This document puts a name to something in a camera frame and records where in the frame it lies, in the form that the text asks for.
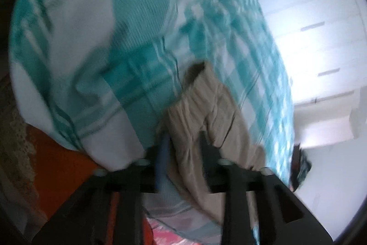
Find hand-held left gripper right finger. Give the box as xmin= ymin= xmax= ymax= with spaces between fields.
xmin=198 ymin=130 xmax=334 ymax=245

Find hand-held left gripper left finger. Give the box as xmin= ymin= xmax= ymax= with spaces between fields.
xmin=31 ymin=132 xmax=173 ymax=245

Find beige pants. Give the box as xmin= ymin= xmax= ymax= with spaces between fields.
xmin=161 ymin=61 xmax=268 ymax=224

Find pink patterned cloth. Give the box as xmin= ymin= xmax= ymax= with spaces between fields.
xmin=147 ymin=218 xmax=213 ymax=245

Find dark cloth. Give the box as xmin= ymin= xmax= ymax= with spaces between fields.
xmin=289 ymin=143 xmax=313 ymax=192

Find teal checked bed sheet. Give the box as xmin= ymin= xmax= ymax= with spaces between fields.
xmin=8 ymin=0 xmax=296 ymax=245

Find white wardrobe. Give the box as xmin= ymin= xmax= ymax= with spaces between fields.
xmin=252 ymin=0 xmax=362 ymax=103

